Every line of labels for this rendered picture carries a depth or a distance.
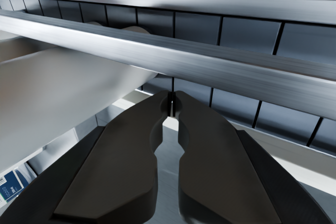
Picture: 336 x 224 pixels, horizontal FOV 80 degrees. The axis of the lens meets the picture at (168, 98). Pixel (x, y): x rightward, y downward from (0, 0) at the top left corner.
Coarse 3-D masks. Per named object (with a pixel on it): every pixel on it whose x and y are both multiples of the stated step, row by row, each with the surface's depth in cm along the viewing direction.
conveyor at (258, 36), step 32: (0, 0) 30; (32, 0) 25; (64, 0) 22; (160, 32) 17; (192, 32) 16; (224, 32) 14; (256, 32) 13; (288, 32) 12; (320, 32) 11; (192, 96) 18; (224, 96) 17; (256, 128) 16; (288, 128) 15; (320, 128) 14
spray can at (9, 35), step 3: (21, 9) 27; (24, 12) 27; (27, 12) 27; (0, 30) 24; (0, 33) 24; (3, 33) 24; (6, 33) 25; (9, 33) 25; (12, 33) 25; (0, 36) 24; (3, 36) 24; (6, 36) 25; (9, 36) 25; (12, 36) 25; (15, 36) 25; (0, 39) 24
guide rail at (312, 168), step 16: (128, 96) 19; (144, 96) 19; (176, 128) 16; (240, 128) 15; (272, 144) 13; (288, 144) 13; (288, 160) 12; (304, 160) 12; (320, 160) 12; (304, 176) 12; (320, 176) 12
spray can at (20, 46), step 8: (96, 24) 20; (104, 24) 20; (0, 40) 14; (8, 40) 14; (16, 40) 15; (24, 40) 15; (32, 40) 15; (0, 48) 14; (8, 48) 14; (16, 48) 14; (24, 48) 14; (32, 48) 15; (40, 48) 15; (48, 48) 15; (0, 56) 13; (8, 56) 13; (16, 56) 14
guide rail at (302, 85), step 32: (32, 32) 13; (64, 32) 11; (96, 32) 10; (128, 32) 10; (128, 64) 9; (160, 64) 8; (192, 64) 7; (224, 64) 7; (256, 64) 6; (288, 64) 6; (320, 64) 6; (256, 96) 7; (288, 96) 6; (320, 96) 6
